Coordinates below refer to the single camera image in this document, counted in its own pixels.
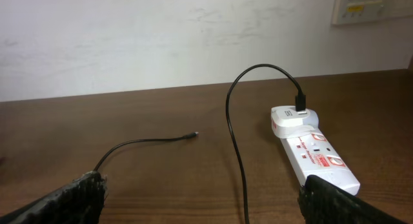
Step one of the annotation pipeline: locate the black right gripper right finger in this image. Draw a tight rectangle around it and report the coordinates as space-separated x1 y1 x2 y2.
297 175 402 224

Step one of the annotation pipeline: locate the white wall thermostat panel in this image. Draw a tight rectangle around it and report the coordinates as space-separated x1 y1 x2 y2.
331 0 412 25

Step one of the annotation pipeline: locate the black charging cable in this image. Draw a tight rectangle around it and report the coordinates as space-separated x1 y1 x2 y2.
92 63 307 224

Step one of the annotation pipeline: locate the white power strip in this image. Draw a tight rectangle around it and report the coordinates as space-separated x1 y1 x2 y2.
281 129 360 196

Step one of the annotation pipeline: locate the white USB charger adapter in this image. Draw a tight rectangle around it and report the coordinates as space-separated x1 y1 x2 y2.
271 106 319 139

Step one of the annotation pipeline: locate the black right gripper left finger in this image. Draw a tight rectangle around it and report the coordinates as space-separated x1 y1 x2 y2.
1 171 107 224

